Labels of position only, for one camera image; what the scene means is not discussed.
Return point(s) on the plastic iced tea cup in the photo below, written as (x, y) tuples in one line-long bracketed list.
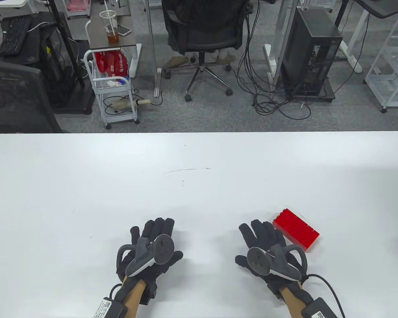
[(112, 38)]

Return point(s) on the black left wrist sensor box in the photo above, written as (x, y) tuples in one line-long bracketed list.
[(109, 309)]

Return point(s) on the black mesh office chair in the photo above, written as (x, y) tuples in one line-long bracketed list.
[(13, 96)]

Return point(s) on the person's left forearm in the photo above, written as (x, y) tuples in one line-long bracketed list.
[(134, 298)]

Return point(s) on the black right wrist sensor box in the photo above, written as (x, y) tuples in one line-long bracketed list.
[(318, 309)]

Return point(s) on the black desktop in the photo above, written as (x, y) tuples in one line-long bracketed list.
[(384, 8)]

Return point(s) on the white blue packet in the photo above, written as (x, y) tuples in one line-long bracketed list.
[(116, 82)]

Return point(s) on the stack of red toy bricks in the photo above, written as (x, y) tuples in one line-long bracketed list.
[(297, 228)]

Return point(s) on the black swivel office chair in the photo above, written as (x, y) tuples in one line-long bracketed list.
[(202, 33)]

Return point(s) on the smartphone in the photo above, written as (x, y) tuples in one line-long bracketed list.
[(124, 30)]

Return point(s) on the black computer tower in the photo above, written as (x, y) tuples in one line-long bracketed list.
[(308, 53)]

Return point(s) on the grey hand controller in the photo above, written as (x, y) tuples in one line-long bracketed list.
[(162, 250), (257, 260)]

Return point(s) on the white angled desk leg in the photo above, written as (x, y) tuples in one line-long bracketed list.
[(351, 43)]

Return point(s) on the black wrist sensor box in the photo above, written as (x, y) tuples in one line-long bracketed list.
[(318, 309), (109, 309)]

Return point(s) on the red snack bag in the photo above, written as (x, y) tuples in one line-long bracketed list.
[(114, 64)]

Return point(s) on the white rolling cart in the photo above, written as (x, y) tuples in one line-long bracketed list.
[(114, 89)]

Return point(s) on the person's left hand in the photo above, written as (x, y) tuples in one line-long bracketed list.
[(159, 227)]

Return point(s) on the black tower base tray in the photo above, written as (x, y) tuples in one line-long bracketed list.
[(330, 94)]

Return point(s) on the black keyboard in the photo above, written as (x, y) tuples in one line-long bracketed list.
[(15, 36)]

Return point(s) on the black pole stand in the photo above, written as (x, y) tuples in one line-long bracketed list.
[(66, 46)]

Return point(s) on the person's right forearm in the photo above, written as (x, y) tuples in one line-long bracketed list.
[(293, 304)]

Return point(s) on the grey left hand controller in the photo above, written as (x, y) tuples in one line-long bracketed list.
[(162, 250)]

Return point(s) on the grey right hand controller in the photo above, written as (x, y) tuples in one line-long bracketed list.
[(257, 260)]

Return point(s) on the aluminium frame post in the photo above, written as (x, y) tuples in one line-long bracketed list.
[(152, 49)]

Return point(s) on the person's right hand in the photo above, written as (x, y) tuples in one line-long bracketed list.
[(262, 232)]

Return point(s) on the brown side table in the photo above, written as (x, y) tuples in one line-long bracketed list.
[(98, 39)]

